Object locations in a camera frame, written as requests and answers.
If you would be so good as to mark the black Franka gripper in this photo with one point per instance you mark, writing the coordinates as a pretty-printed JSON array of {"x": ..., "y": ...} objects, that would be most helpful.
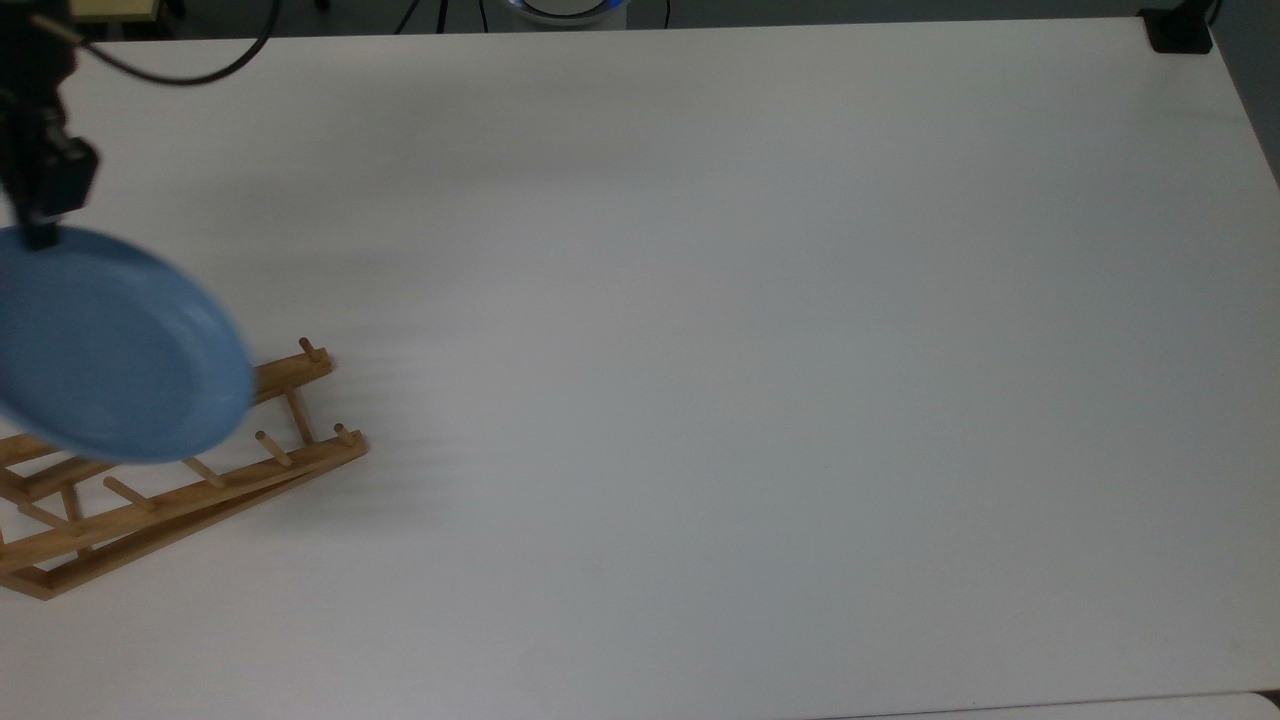
[{"x": 45, "y": 165}]

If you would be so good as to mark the blue round plate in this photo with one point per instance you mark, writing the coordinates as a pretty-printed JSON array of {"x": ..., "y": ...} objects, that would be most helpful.
[{"x": 120, "y": 345}]

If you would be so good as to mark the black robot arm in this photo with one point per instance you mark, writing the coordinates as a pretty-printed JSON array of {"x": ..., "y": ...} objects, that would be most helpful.
[{"x": 30, "y": 50}]

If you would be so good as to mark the wooden peg plate rack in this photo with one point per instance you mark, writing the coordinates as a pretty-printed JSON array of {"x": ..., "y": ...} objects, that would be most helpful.
[{"x": 300, "y": 465}]

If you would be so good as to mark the light wooden desk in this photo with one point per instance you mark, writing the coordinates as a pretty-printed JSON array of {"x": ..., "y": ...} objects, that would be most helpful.
[{"x": 115, "y": 8}]

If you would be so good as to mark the black clamp block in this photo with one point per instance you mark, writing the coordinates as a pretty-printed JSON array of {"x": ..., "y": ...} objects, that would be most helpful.
[{"x": 1178, "y": 32}]

